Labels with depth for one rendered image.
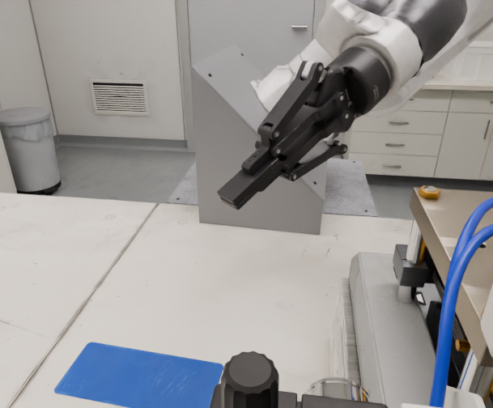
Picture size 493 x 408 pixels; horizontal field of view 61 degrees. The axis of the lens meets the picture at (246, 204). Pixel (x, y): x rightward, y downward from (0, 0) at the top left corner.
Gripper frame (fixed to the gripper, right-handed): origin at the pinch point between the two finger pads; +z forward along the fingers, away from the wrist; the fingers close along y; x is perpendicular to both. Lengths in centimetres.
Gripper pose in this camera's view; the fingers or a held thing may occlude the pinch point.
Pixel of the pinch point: (249, 180)
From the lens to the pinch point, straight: 45.3
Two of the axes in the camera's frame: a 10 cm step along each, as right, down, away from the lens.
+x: -6.1, -3.3, 7.2
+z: -6.9, 6.6, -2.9
